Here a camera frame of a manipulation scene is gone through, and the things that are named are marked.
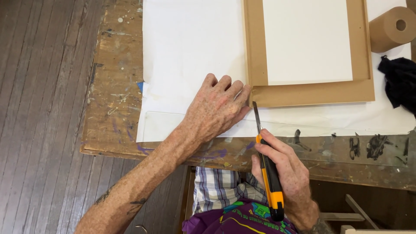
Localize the large white paper sheet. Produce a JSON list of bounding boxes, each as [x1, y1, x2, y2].
[[136, 0, 416, 143]]

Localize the wooden stool frame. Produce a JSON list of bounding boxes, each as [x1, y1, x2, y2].
[[320, 194, 416, 234]]

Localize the person's left hand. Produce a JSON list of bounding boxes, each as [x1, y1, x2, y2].
[[181, 73, 252, 144]]

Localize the person's right hand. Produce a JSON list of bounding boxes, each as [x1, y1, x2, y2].
[[251, 129, 320, 231]]

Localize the black cloth rag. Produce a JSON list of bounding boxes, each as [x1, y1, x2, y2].
[[378, 55, 416, 117]]

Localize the brown paper tape roll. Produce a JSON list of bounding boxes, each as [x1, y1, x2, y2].
[[369, 6, 416, 53]]

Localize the person's plaid shorts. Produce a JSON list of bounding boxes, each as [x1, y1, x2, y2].
[[193, 166, 268, 215]]

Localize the orange and black utility knife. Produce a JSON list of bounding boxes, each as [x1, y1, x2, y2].
[[252, 101, 285, 222]]

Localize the person's purple printed shirt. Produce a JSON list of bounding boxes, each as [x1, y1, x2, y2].
[[182, 199, 298, 234]]

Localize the brown paper-taped board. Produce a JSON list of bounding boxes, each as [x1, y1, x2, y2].
[[243, 0, 375, 108]]

